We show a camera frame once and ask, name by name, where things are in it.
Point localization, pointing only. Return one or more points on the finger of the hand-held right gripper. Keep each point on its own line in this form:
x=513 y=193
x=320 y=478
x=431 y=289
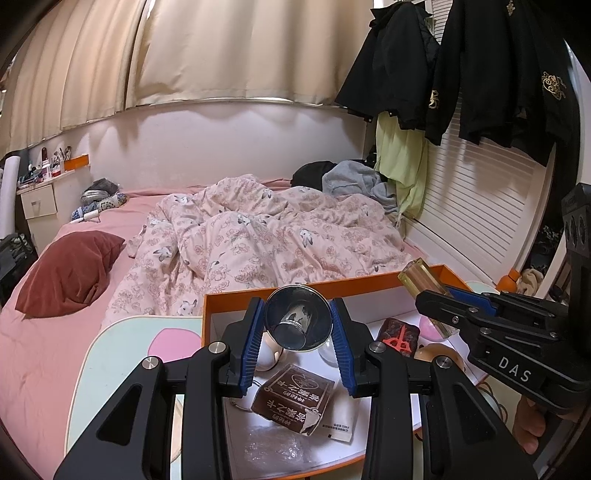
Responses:
x=438 y=309
x=471 y=300

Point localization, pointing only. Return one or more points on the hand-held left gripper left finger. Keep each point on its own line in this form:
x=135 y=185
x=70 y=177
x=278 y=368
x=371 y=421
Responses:
x=251 y=341

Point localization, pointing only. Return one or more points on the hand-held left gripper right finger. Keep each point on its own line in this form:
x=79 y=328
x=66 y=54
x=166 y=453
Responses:
x=341 y=341

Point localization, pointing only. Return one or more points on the pink heart-shaped case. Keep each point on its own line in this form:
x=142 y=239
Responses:
x=427 y=330

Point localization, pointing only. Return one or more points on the clear yellow perfume bottle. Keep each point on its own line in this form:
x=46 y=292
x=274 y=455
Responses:
x=418 y=277

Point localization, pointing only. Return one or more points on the brown plush toy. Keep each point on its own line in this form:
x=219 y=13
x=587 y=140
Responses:
x=429 y=353

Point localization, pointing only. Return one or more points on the dark patterned pouch red emblem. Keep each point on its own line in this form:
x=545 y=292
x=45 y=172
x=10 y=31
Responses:
x=399 y=334

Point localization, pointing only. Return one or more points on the brown card box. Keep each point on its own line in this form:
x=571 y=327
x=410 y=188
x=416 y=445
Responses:
x=291 y=397

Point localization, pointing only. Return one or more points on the orange cardboard box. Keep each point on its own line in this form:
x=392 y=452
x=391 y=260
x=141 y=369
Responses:
x=344 y=417

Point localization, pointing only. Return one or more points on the person's right hand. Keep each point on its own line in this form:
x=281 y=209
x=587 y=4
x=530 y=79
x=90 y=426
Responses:
x=526 y=429

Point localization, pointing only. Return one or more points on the orange bottle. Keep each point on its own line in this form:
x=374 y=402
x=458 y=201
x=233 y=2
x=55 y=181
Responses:
x=508 y=281

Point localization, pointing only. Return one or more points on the beige cloth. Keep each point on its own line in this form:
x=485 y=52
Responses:
x=531 y=279

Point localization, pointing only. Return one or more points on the white slatted panel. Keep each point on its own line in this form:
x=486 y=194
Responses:
x=480 y=207

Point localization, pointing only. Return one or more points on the pink floral duvet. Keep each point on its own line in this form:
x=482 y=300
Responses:
x=258 y=240

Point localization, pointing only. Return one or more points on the mint cartoon lap table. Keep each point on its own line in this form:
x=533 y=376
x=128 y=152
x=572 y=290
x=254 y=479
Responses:
x=124 y=341

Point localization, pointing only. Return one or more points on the grey clothing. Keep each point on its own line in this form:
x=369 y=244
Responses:
x=351 y=177

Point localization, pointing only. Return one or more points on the light green garment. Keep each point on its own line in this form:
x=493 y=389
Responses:
x=399 y=152

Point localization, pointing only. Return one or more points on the black clothing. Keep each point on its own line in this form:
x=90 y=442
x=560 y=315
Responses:
x=309 y=173

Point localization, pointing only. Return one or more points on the blue patterned cloth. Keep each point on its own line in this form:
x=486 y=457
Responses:
x=108 y=203

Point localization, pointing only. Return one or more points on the red pillow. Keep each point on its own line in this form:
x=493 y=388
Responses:
x=64 y=272

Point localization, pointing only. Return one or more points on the silver grey bag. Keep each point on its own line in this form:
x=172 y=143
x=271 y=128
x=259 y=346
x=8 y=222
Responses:
x=99 y=189

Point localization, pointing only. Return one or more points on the black jacket gold emblems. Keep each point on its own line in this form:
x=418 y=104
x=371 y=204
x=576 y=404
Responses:
x=498 y=78

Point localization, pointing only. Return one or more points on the small orange box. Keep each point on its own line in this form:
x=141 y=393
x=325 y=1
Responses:
x=76 y=162

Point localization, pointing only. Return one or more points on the white nightstand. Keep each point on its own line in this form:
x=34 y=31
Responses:
x=39 y=203

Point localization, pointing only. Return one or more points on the plain black jacket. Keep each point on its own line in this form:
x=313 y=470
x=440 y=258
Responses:
x=388 y=60

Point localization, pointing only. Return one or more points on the beige curtain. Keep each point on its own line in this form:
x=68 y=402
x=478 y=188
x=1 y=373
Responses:
x=207 y=46

